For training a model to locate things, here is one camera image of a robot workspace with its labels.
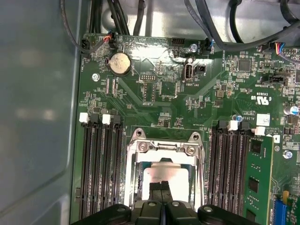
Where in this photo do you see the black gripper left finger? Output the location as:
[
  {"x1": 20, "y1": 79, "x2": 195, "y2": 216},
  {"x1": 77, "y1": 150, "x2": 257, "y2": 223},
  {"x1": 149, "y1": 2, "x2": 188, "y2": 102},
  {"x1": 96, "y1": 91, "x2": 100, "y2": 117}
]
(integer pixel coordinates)
[{"x1": 70, "y1": 180, "x2": 163, "y2": 225}]

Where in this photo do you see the RAM slot with black clip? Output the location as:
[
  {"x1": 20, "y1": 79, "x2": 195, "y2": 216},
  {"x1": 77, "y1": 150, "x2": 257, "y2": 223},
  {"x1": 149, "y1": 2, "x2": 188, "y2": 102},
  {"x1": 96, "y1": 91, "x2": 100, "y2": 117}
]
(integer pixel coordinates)
[
  {"x1": 90, "y1": 113, "x2": 103, "y2": 218},
  {"x1": 208, "y1": 119, "x2": 223, "y2": 216},
  {"x1": 112, "y1": 114, "x2": 125, "y2": 207},
  {"x1": 234, "y1": 121, "x2": 249, "y2": 216}
]

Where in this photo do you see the grey flat cable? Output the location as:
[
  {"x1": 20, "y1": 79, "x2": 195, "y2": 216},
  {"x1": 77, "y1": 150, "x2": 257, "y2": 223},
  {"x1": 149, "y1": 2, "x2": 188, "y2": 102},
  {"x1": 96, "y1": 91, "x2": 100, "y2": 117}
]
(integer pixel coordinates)
[{"x1": 184, "y1": 0, "x2": 226, "y2": 47}]

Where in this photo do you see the internal USB port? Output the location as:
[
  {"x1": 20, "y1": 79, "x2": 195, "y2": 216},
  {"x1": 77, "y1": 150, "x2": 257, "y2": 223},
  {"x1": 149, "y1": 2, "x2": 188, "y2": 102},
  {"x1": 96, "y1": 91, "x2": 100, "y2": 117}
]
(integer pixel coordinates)
[{"x1": 184, "y1": 62, "x2": 194, "y2": 82}]

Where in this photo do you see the multicoloured wire bundle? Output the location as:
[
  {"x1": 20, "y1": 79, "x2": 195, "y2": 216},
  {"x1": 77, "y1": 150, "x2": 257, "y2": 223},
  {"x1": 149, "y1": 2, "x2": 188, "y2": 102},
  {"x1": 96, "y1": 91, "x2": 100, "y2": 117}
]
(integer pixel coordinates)
[{"x1": 273, "y1": 41, "x2": 300, "y2": 61}]

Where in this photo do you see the CPU socket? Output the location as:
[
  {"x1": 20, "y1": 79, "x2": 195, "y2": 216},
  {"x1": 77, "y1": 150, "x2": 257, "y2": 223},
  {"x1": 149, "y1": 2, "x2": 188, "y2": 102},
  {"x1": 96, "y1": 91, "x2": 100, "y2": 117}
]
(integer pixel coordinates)
[{"x1": 125, "y1": 127, "x2": 207, "y2": 207}]

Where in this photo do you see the silver CPU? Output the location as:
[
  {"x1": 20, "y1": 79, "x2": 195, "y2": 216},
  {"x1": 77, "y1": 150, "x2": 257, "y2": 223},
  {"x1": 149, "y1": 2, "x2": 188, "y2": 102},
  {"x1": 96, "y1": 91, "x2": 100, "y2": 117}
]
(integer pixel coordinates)
[{"x1": 142, "y1": 165, "x2": 190, "y2": 202}]

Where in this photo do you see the green motherboard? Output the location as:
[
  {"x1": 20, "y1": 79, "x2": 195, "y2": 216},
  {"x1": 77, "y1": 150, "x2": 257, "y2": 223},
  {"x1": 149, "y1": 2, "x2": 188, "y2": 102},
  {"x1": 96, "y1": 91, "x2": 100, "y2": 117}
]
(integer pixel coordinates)
[{"x1": 77, "y1": 32, "x2": 300, "y2": 225}]

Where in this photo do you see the metal locking lever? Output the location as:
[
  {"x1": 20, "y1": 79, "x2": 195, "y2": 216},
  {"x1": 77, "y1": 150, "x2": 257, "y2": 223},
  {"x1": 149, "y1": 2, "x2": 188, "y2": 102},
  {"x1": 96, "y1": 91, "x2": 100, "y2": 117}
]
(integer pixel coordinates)
[{"x1": 196, "y1": 140, "x2": 206, "y2": 207}]

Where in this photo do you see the thick black cable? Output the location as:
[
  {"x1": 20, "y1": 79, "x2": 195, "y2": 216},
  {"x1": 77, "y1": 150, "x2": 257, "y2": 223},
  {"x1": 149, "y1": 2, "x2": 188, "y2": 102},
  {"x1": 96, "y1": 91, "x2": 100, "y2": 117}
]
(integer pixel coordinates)
[{"x1": 228, "y1": 0, "x2": 300, "y2": 45}]

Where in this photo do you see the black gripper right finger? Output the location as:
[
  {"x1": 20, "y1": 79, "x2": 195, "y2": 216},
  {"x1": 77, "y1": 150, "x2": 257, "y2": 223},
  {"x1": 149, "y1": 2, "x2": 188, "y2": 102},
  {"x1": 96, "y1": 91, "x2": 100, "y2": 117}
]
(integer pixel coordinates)
[{"x1": 161, "y1": 180, "x2": 257, "y2": 225}]

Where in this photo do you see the black power cable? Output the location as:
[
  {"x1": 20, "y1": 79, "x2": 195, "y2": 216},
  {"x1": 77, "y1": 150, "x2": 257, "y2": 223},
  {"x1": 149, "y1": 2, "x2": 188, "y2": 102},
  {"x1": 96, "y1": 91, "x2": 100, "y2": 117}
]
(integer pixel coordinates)
[
  {"x1": 90, "y1": 0, "x2": 102, "y2": 35},
  {"x1": 133, "y1": 0, "x2": 146, "y2": 36},
  {"x1": 107, "y1": 0, "x2": 130, "y2": 36}
]

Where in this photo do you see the blue expansion slot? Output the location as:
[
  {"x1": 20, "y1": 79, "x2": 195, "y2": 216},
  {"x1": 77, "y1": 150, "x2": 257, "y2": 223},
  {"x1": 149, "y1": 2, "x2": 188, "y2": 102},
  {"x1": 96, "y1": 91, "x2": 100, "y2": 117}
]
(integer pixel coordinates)
[{"x1": 277, "y1": 198, "x2": 288, "y2": 225}]

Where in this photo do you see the silver coin cell battery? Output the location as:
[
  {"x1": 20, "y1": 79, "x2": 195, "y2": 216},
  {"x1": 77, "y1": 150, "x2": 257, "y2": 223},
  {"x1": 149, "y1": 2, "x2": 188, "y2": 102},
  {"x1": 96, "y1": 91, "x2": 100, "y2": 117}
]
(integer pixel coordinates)
[{"x1": 109, "y1": 52, "x2": 131, "y2": 75}]

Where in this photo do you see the black PC case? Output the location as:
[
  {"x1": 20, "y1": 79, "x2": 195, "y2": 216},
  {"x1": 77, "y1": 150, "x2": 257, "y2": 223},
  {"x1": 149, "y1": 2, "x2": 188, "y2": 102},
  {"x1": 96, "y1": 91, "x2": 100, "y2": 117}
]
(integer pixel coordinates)
[{"x1": 0, "y1": 0, "x2": 300, "y2": 225}]

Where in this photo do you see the metal socket cover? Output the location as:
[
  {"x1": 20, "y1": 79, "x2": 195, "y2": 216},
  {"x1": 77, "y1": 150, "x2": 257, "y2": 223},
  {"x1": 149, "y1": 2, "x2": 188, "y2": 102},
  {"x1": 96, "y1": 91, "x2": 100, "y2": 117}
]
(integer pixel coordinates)
[{"x1": 126, "y1": 138, "x2": 204, "y2": 205}]

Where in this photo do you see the thin black fan cable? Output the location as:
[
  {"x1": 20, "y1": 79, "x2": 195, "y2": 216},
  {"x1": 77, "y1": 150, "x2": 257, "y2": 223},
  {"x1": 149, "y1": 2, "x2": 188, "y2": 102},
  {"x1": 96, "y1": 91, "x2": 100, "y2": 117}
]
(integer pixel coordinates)
[{"x1": 60, "y1": 0, "x2": 94, "y2": 53}]

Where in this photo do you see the red black wire connector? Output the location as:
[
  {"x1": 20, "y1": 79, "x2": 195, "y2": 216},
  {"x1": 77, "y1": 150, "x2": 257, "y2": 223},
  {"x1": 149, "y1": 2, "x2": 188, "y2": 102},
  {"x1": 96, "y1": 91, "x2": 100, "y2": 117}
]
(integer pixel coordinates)
[{"x1": 103, "y1": 32, "x2": 117, "y2": 49}]

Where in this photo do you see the green RAM stick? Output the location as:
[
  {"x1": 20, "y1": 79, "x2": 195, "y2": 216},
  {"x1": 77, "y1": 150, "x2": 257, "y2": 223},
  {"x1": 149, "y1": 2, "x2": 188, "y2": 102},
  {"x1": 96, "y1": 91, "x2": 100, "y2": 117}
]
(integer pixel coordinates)
[{"x1": 242, "y1": 136, "x2": 274, "y2": 220}]

